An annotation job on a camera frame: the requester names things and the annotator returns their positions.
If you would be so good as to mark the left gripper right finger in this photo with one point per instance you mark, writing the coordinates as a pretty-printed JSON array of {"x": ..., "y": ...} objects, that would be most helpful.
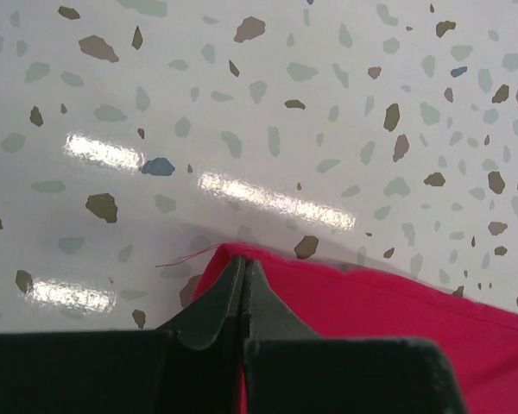
[{"x": 290, "y": 368}]

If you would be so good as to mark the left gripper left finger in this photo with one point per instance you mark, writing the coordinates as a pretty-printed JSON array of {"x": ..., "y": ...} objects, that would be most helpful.
[{"x": 190, "y": 364}]

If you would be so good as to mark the magenta t shirt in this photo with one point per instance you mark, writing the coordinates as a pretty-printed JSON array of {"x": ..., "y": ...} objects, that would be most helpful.
[{"x": 479, "y": 341}]

